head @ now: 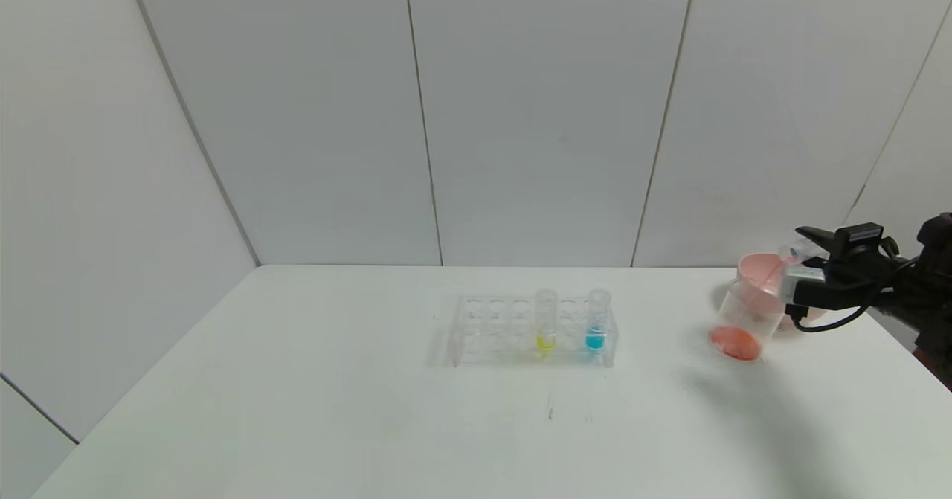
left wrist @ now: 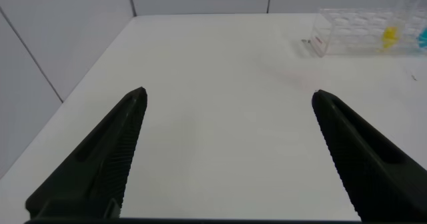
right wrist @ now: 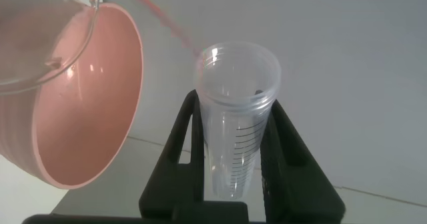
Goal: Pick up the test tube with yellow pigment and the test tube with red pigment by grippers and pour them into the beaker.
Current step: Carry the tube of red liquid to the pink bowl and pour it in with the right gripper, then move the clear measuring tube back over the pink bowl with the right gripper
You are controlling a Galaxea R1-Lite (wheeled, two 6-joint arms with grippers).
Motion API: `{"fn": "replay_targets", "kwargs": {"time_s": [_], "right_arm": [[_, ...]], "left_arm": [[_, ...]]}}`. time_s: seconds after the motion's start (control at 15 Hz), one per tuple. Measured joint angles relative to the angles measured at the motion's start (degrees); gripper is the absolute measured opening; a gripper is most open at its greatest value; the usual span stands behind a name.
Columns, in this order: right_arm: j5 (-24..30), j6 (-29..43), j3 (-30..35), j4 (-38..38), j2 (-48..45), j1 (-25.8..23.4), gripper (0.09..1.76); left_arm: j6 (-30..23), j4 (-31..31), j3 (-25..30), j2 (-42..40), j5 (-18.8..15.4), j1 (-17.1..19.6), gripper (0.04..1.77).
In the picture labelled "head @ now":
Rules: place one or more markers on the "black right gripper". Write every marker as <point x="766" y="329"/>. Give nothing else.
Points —
<point x="855" y="283"/>

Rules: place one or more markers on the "red pigment test tube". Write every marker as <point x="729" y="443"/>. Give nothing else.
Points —
<point x="793" y="252"/>

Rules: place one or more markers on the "yellow pigment test tube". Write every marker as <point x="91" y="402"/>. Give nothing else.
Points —
<point x="546" y="335"/>

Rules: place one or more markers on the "clear plastic beaker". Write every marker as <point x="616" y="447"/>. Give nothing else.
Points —
<point x="740" y="335"/>

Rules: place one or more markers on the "blue pigment test tube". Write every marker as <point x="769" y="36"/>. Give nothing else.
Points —
<point x="595" y="335"/>

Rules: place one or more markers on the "clear plastic test tube rack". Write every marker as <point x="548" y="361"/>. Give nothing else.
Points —
<point x="498" y="332"/>

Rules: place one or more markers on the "pink bowl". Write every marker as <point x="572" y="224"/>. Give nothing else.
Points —
<point x="758" y="268"/>

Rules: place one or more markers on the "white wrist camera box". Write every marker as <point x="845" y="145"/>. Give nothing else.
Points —
<point x="802" y="283"/>

